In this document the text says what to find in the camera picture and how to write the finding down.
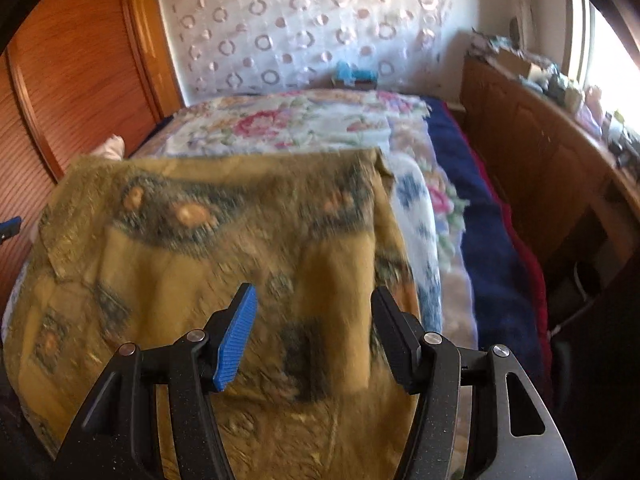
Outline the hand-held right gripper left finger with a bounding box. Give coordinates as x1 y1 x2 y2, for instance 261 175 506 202
54 283 259 480

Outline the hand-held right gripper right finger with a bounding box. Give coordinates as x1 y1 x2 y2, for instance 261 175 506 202
370 287 572 480

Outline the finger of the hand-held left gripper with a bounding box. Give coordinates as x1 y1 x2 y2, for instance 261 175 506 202
0 216 24 242

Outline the golden patterned shirt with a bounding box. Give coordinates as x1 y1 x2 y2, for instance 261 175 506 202
2 147 437 480

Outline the pale pink cloth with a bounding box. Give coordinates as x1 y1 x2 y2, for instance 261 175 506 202
92 133 126 162

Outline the white blue floral blanket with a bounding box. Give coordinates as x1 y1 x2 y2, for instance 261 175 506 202
387 152 482 353

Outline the wooden slatted wardrobe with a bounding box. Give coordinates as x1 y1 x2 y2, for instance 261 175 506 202
0 0 184 311

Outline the dark blue blanket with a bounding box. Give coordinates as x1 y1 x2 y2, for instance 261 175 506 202
426 97 557 378

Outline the black chair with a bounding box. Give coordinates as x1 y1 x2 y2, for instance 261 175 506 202
544 255 640 480

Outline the white pink floral bedsheet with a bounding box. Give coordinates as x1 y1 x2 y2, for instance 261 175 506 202
144 88 432 162

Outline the wooden side cabinet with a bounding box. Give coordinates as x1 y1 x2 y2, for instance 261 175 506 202
457 52 640 283

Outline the blue box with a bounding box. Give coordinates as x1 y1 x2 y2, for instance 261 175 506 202
332 60 379 90

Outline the black tripod stand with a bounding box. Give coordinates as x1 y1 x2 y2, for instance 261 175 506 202
606 130 640 173

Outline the pink figurine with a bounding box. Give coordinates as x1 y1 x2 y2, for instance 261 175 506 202
575 85 609 137

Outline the group of small bottles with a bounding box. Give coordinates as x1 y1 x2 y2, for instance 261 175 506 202
542 66 584 112

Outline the cardboard box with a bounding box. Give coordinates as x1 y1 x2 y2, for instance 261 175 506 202
495 47 544 79

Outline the window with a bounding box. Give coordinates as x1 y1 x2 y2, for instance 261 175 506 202
565 0 640 128

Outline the circle patterned wall cloth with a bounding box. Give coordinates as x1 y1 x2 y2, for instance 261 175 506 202
154 0 459 107

